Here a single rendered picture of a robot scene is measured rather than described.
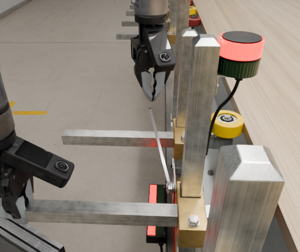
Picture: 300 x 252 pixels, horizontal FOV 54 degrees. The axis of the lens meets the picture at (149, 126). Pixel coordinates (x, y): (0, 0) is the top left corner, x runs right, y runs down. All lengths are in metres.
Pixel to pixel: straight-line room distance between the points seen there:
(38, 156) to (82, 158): 1.54
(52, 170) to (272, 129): 0.49
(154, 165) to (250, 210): 1.74
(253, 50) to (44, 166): 0.36
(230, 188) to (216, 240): 0.05
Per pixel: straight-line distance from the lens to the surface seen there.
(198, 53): 0.41
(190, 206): 0.55
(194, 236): 0.54
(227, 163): 0.20
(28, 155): 0.51
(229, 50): 0.41
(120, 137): 0.74
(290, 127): 0.76
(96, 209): 0.57
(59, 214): 0.58
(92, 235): 1.61
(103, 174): 1.91
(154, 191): 0.81
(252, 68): 0.42
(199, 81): 0.43
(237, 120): 0.73
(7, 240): 1.44
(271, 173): 0.20
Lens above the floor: 1.29
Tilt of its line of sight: 34 degrees down
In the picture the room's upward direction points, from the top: straight up
